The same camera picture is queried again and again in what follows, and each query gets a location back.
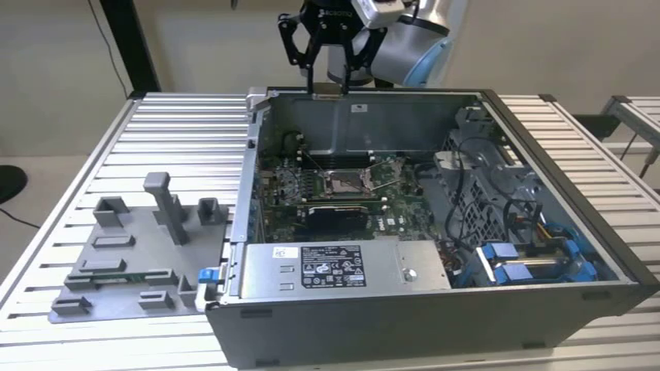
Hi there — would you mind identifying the silver power supply unit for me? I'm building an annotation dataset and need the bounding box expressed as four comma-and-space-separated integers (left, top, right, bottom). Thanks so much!
237, 239, 453, 301

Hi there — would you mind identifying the thin metal locking lever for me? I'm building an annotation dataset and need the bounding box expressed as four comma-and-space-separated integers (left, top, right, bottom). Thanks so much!
301, 149, 329, 172

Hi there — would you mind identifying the CPU socket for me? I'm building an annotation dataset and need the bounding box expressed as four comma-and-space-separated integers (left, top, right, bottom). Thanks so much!
316, 168, 376, 196

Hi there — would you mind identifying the hard disk in blue carrier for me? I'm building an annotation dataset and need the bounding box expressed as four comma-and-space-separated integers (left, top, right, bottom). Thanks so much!
489, 258, 599, 286
476, 239, 584, 264

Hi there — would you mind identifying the perforated metal drive cage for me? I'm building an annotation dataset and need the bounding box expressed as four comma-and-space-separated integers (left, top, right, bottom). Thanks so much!
420, 127, 548, 252

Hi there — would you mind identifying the black graphics card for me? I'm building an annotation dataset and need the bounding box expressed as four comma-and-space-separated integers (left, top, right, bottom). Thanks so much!
299, 203, 372, 237

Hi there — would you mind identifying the grey box wrist camera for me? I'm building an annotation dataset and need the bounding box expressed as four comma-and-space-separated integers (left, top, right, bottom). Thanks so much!
352, 0, 407, 29

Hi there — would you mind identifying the green RAM stick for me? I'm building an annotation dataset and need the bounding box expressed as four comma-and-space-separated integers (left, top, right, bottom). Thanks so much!
91, 271, 152, 282

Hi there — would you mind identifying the thin black wall cable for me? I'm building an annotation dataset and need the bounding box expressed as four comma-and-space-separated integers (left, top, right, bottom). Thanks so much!
89, 0, 129, 100

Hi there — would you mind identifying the open dark grey PC case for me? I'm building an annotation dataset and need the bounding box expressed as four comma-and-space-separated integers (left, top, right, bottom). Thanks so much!
195, 85, 660, 368

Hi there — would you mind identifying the grey printed parts rack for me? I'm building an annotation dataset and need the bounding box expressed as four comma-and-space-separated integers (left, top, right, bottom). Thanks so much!
48, 172, 233, 325

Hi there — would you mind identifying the green motherboard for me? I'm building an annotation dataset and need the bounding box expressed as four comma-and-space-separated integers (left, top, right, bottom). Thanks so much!
256, 151, 445, 243

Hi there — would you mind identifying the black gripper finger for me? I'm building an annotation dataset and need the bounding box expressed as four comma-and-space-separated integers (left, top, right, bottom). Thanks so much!
339, 29, 389, 96
276, 12, 325, 96

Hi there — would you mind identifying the black frame post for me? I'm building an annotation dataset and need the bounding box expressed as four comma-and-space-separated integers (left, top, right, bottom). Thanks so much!
99, 0, 161, 93

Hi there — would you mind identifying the aluminium slat side table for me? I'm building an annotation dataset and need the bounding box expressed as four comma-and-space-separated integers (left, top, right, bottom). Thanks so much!
600, 94, 660, 182

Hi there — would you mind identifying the black looped internal cable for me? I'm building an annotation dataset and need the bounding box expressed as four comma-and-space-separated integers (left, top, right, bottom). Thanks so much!
503, 196, 545, 243

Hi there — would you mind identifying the black round object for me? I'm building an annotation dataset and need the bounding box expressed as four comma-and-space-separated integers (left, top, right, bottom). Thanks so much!
0, 165, 28, 205

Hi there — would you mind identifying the white plastic bracket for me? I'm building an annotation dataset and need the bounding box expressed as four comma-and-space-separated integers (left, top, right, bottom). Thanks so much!
435, 151, 461, 170

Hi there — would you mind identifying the black box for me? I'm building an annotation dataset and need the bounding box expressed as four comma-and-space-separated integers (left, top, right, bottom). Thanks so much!
571, 114, 620, 142

